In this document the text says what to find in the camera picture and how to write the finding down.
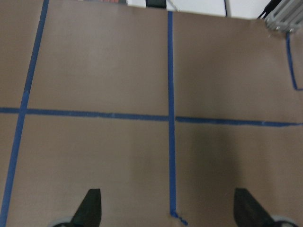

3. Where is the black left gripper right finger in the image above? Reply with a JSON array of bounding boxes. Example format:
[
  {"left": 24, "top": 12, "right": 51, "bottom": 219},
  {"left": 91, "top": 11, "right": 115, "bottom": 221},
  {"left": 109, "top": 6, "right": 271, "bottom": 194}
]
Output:
[{"left": 233, "top": 188, "right": 275, "bottom": 227}]

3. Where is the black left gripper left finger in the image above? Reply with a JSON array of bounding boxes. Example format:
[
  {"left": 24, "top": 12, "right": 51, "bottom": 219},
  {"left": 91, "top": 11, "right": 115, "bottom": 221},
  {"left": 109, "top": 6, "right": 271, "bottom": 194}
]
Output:
[{"left": 71, "top": 189, "right": 102, "bottom": 227}]

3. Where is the aluminium frame post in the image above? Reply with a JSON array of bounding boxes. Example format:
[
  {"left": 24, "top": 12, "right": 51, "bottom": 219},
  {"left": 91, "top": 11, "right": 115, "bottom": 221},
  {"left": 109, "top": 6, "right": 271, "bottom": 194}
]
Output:
[{"left": 265, "top": 0, "right": 303, "bottom": 33}]

